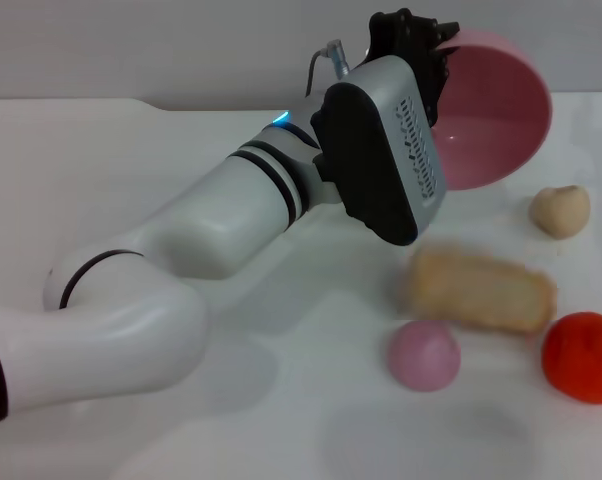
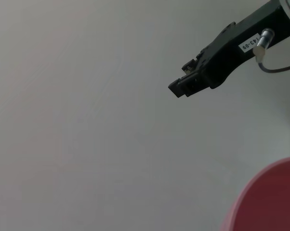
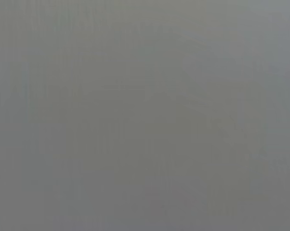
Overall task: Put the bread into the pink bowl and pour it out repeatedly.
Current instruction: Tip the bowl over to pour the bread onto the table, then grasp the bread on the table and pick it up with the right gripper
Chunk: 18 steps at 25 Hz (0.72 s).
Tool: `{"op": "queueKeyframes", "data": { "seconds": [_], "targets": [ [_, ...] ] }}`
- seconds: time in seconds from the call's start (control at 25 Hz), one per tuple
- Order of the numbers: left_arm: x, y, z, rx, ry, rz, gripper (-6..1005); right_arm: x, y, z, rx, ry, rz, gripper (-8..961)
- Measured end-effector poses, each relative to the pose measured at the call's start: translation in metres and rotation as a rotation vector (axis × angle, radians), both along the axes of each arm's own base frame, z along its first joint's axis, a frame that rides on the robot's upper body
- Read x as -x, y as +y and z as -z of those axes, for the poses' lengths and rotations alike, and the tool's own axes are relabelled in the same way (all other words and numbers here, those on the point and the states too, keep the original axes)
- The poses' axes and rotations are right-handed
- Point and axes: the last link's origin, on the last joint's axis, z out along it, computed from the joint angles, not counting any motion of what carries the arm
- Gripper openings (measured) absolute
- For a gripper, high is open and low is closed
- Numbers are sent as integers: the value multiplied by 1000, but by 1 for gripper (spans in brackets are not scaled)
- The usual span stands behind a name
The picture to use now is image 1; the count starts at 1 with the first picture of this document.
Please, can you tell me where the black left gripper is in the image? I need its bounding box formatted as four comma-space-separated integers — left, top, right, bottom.
358, 8, 461, 127

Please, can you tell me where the left arm connector cable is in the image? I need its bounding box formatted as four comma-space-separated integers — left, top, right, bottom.
305, 40, 351, 96

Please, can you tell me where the pink plastic bowl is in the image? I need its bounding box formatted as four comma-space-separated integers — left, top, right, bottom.
430, 28, 554, 191

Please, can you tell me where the beige round bun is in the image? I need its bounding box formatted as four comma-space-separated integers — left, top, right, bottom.
528, 184, 592, 240

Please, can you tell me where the orange striped long bread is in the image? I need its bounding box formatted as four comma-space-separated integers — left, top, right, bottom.
395, 242, 558, 335

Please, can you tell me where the orange-red round bun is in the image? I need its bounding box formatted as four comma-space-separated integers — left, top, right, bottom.
541, 311, 602, 405

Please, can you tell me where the pink round bun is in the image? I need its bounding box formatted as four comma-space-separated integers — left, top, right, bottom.
386, 319, 462, 393

